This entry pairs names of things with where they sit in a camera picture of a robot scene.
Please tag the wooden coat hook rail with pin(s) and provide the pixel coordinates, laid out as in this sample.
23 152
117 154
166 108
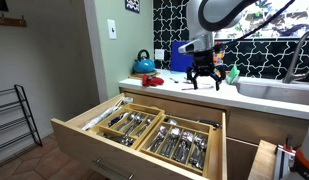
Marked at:
10 21

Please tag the aluminium mounting rail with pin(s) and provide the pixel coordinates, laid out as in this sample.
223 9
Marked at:
284 160

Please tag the large silver serving spoon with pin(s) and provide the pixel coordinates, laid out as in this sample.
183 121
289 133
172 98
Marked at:
172 121

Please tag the stainless steel sink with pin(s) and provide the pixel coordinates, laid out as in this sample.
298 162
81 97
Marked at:
277 91

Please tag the green sponge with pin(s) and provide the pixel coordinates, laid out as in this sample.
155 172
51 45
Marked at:
233 75

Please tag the dark cutlery piece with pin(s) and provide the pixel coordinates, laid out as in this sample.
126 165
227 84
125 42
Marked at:
122 140

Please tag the wooden trivet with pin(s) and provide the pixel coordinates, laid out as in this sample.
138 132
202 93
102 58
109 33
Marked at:
134 76

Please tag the steel kitchen faucet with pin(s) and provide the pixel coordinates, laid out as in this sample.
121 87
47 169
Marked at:
294 63

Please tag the large bamboo cutlery tray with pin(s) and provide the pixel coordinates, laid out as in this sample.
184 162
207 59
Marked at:
210 146

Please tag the multicolour tile trivet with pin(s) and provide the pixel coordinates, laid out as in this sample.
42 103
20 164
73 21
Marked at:
220 58

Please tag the small bamboo cutlery tray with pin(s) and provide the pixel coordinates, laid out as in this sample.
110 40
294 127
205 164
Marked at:
147 108

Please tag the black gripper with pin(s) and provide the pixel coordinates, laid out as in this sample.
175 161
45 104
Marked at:
204 63

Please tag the light wooden kitchen drawer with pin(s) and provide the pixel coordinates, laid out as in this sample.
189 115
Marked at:
80 140

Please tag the clear plastic wrapped bundle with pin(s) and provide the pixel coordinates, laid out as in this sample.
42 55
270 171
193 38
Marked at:
104 115

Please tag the red cloth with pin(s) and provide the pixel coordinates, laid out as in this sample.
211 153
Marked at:
152 81

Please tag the patterned tile wall picture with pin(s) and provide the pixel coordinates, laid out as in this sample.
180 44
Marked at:
132 6

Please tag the white wall outlet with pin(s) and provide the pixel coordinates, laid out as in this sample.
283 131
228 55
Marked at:
159 54

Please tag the wooden butcher block table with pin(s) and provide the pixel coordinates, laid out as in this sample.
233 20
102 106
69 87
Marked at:
262 163

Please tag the white light switch plate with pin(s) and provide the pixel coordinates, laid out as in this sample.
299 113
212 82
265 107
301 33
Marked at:
111 29

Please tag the dark wall frame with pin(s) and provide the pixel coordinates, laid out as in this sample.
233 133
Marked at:
0 5

